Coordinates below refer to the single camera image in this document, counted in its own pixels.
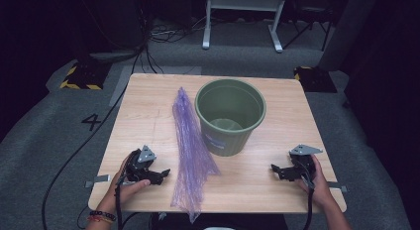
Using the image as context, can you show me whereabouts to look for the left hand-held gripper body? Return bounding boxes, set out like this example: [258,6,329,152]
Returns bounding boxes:
[124,145,158,183]

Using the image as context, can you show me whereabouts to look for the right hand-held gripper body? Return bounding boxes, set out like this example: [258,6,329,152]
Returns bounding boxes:
[289,144,324,180]

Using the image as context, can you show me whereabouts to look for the purple plastic bag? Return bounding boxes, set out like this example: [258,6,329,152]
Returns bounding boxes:
[169,86,222,224]

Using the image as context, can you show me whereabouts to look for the green plastic bin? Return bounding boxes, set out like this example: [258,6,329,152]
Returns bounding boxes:
[194,78,267,158]

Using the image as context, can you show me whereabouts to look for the person's right hand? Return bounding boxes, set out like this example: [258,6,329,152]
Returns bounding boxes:
[298,154,333,209]

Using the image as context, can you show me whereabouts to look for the person's left hand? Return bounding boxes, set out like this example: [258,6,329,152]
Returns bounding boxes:
[100,155,152,214]

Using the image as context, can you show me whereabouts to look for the grey tape strip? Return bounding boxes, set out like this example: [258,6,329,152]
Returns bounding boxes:
[328,181,349,193]
[84,173,112,188]

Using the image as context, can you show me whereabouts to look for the person's dark clothing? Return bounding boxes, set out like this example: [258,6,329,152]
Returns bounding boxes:
[149,212,291,230]

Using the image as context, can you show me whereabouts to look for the black yellow striped base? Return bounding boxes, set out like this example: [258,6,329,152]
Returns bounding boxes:
[293,65,339,94]
[58,59,112,91]

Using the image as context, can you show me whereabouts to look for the black equipment stand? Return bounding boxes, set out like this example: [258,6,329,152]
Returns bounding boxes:
[74,0,151,64]

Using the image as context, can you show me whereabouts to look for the grey curtain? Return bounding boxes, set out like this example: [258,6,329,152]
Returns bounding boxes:
[317,0,380,71]

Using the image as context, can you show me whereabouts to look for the black tripod stand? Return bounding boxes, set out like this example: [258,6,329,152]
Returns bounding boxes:
[281,1,335,53]

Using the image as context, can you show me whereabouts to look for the right hand-held gripper cable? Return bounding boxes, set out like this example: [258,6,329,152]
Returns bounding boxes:
[295,160,316,230]

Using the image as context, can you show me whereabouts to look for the hand-held gripper cable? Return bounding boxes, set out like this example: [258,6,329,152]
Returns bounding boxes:
[295,160,316,230]
[114,150,139,230]

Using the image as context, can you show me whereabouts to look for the left hand-held gripper cable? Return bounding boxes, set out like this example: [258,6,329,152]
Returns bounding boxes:
[114,150,139,230]

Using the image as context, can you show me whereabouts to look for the black bead bracelet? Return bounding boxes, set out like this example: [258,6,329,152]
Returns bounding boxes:
[88,209,117,222]

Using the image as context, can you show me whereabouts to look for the long black floor cable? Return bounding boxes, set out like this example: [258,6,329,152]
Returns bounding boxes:
[41,45,150,230]

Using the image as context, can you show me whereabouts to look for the red string bracelet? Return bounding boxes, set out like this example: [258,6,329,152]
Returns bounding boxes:
[86,215,115,224]

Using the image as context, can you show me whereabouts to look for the thin black cable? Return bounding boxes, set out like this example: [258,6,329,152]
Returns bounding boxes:
[76,204,100,230]

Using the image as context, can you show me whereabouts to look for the bundle of floor cables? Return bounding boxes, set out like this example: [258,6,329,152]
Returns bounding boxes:
[148,15,208,45]

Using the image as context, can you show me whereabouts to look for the white metal stand frame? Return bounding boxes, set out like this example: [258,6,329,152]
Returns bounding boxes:
[201,0,288,54]

